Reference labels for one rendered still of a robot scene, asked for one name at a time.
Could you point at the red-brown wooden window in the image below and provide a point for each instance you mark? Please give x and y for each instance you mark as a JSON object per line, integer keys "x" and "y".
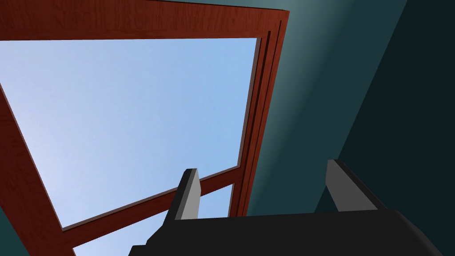
{"x": 135, "y": 124}

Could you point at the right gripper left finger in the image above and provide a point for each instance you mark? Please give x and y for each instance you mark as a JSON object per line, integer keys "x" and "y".
{"x": 187, "y": 199}

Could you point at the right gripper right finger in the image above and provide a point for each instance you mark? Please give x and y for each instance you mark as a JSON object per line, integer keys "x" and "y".
{"x": 346, "y": 193}

